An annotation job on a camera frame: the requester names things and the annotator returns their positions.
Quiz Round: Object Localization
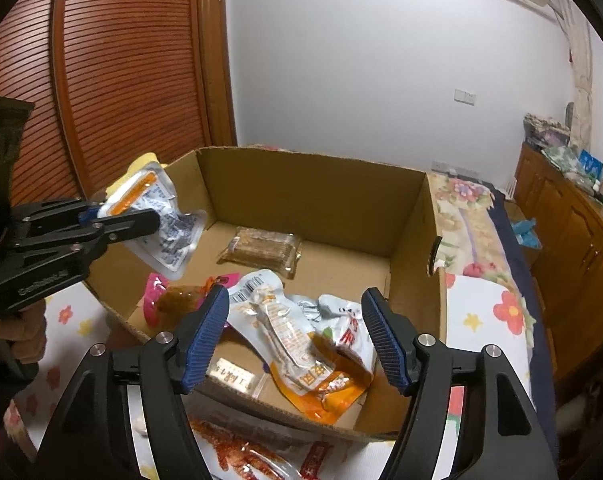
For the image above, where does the cream curtain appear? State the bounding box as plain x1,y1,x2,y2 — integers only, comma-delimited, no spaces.
555,0,598,153

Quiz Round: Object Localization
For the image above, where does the brown sauce packet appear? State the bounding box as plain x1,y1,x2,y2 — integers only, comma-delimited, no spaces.
154,284,208,332

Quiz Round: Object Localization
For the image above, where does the brown cracker packet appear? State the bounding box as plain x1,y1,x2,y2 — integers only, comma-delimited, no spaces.
216,226,303,280

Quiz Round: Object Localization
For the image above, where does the wooden louvered wardrobe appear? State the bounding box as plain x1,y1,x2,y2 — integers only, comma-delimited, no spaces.
0,0,218,211

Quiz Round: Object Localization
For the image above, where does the dark blue bedding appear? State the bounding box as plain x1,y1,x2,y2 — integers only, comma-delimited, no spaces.
486,185,559,461

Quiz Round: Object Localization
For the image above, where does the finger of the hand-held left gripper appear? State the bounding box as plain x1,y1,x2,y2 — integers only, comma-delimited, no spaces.
14,199,100,236
19,210,161,261

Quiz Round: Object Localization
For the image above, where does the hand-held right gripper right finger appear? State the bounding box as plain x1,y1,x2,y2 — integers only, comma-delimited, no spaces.
360,287,559,480

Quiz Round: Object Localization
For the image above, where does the wooden door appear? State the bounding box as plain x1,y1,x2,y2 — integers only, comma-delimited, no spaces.
198,0,238,147

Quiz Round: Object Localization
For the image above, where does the pink snack packet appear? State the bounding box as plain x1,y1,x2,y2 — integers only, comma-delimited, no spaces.
142,271,240,329

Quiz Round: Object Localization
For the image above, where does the silver packet with red band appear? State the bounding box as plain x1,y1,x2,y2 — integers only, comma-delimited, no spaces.
292,294,378,367

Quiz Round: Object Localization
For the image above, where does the strawberry flower printed cloth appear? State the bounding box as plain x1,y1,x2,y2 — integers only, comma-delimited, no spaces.
2,274,529,480

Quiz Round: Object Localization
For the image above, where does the floral bed blanket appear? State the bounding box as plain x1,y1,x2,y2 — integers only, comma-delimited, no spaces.
426,170,532,283

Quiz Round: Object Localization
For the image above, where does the red spicy strip packet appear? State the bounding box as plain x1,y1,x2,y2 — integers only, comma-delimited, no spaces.
188,412,343,480

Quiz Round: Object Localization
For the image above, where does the white wafer snack packet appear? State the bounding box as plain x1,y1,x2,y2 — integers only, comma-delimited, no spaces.
206,356,267,397

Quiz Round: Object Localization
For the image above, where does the white orange sausage packet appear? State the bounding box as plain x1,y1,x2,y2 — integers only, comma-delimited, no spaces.
226,269,375,424

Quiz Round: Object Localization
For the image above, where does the wooden dresser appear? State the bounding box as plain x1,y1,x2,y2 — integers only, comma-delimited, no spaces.
511,142,603,388

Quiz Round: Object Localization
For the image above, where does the clear packet with orange sausage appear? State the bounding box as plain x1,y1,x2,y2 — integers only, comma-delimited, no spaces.
98,160,208,281

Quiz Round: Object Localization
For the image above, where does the person's left hand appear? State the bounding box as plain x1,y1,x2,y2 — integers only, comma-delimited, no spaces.
0,301,47,366

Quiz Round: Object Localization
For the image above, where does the cardboard box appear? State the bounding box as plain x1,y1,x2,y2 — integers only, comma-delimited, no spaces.
84,145,448,443

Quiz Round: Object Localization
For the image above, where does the teal cloth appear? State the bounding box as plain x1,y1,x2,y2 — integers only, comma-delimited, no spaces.
511,216,543,251

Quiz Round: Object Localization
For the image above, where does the clutter on dresser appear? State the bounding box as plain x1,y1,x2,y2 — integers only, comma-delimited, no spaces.
524,110,603,218

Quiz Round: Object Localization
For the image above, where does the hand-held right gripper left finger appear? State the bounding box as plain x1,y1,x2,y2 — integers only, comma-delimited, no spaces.
34,285,231,480

